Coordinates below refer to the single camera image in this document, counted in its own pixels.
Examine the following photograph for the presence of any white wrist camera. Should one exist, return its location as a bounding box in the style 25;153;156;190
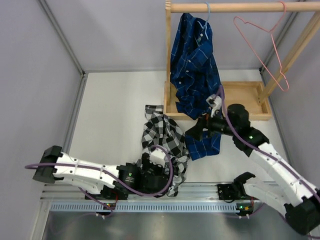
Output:
206;94;222;118
149;148;166;165

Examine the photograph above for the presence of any wooden clothes rack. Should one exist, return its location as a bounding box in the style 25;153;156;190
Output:
163;0;320;122

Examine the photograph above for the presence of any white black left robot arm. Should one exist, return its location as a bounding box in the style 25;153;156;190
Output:
27;145;174;200

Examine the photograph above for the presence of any light blue hanger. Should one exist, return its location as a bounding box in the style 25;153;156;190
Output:
196;2;211;40

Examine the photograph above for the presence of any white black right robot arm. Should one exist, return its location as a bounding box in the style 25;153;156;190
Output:
186;103;320;235

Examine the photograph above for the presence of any slotted grey cable duct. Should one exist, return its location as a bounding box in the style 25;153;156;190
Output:
50;202;241;213

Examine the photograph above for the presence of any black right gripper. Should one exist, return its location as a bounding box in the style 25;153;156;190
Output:
185;107;238;143

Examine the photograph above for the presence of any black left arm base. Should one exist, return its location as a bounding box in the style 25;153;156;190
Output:
84;191;119;210

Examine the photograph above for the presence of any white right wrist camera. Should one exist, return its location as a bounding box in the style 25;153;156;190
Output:
206;94;222;118

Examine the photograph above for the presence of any black white checkered shirt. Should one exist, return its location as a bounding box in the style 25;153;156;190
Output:
141;104;190;198

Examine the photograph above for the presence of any aluminium mounting rail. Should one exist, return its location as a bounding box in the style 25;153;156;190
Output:
41;181;281;201

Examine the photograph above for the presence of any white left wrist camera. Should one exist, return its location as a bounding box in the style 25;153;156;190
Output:
149;148;166;165

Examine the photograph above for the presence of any blue plaid shirt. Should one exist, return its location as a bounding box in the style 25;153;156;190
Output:
169;12;226;161

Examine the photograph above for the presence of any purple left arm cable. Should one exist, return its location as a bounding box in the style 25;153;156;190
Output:
24;144;175;198

